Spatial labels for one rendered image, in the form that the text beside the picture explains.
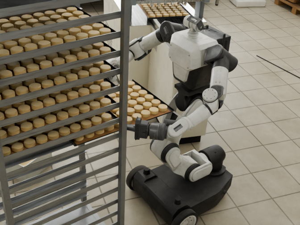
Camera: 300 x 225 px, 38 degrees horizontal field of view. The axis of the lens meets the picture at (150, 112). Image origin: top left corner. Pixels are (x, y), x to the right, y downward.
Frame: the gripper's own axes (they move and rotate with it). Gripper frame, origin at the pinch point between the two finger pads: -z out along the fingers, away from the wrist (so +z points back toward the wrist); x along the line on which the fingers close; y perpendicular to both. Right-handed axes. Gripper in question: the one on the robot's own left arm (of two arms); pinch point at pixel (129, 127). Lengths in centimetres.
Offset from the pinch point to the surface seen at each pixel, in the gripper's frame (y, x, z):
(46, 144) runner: 32.4, 7.2, -31.5
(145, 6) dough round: -204, -5, -26
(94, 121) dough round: 10.2, 7.8, -15.5
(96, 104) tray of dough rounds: 9.4, 16.9, -14.7
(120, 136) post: 6.7, -1.7, -3.1
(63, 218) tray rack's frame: -9, -83, -42
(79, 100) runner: 20.3, 25.0, -19.4
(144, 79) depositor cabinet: -179, -68, -19
